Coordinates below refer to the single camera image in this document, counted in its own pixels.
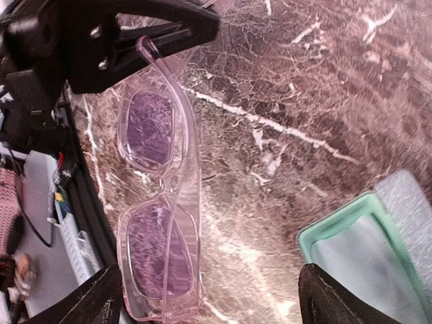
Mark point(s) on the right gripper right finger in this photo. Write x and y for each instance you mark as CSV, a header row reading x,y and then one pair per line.
x,y
324,300

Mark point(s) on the dark grey glasses case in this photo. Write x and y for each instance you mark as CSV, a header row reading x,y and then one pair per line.
x,y
403,213

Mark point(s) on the brown sunglasses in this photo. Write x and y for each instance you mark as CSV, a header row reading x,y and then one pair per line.
x,y
159,237

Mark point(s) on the black front rail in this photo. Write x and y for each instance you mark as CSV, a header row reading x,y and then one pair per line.
x,y
81,192

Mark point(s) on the blue cleaning cloth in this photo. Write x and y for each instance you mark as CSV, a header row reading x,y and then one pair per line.
x,y
361,259

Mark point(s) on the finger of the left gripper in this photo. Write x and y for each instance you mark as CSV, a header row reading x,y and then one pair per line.
x,y
99,53

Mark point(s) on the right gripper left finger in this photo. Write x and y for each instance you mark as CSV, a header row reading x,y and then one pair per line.
x,y
97,300

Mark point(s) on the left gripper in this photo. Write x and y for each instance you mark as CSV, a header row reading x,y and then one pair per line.
x,y
31,70

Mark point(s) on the white cable duct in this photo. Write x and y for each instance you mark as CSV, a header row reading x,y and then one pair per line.
x,y
77,243

